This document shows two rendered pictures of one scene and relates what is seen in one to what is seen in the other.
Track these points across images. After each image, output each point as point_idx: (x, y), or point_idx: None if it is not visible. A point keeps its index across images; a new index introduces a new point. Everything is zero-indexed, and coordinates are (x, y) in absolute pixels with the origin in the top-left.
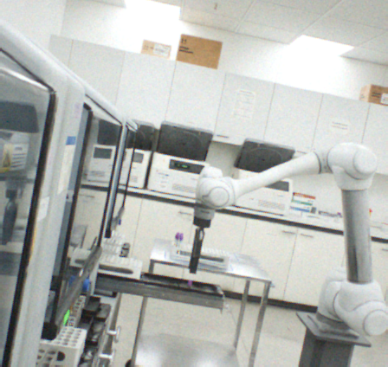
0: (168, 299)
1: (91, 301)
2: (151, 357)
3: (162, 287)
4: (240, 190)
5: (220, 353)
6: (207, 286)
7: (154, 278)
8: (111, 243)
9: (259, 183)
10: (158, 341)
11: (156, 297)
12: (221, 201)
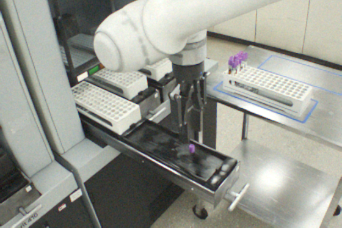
0: (149, 169)
1: (11, 172)
2: None
3: (139, 153)
4: (168, 30)
5: (315, 189)
6: (219, 156)
7: (154, 129)
8: (147, 67)
9: (220, 6)
10: (252, 158)
11: (137, 161)
12: (109, 62)
